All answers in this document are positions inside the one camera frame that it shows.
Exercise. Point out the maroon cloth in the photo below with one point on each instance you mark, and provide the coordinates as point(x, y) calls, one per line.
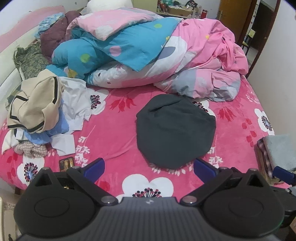
point(54, 34)

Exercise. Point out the pink checked cloth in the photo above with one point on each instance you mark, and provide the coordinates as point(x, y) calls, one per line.
point(31, 149)

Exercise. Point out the cluttered desk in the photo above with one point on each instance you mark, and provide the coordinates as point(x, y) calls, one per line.
point(178, 9)

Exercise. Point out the beige garment with black stripes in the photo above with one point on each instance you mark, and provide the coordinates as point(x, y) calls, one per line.
point(34, 106)

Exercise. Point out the white pillow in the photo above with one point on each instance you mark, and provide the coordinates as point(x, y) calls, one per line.
point(108, 5)

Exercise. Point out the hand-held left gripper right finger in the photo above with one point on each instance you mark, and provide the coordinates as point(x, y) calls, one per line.
point(204, 168)

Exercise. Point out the pink and cream headboard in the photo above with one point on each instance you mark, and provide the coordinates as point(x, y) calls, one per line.
point(9, 41)

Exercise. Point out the wooden door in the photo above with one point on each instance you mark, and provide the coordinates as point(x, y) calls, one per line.
point(233, 16)

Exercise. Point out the pink floral blanket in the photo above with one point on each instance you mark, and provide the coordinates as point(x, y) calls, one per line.
point(129, 148)

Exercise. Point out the light blue garment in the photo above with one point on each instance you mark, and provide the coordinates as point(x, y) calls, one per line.
point(46, 133)

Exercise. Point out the light blue patterned cloth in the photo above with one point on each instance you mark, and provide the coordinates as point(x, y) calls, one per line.
point(49, 22)

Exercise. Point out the pink and blue quilt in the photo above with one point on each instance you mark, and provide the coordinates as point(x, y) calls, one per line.
point(150, 51)

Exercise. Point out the folded grey cloth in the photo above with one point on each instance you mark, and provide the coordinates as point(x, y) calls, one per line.
point(281, 149)

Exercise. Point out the plaid cloth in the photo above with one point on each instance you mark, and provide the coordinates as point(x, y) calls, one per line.
point(263, 157)

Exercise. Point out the white shirt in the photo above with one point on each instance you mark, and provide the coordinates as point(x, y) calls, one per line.
point(74, 102)

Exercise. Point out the dark grey garment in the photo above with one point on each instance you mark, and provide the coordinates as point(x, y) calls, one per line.
point(174, 131)

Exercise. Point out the green patterned cloth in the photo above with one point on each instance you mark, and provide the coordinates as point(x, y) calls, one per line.
point(29, 60)

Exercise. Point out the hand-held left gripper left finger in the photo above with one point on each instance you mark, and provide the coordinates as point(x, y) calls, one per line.
point(95, 166)

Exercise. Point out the yellow chair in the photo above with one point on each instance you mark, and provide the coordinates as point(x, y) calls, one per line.
point(249, 37)

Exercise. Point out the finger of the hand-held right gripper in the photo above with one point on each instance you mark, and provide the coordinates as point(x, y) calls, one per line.
point(284, 174)

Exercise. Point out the red bottle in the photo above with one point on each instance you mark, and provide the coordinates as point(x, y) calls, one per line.
point(204, 13)

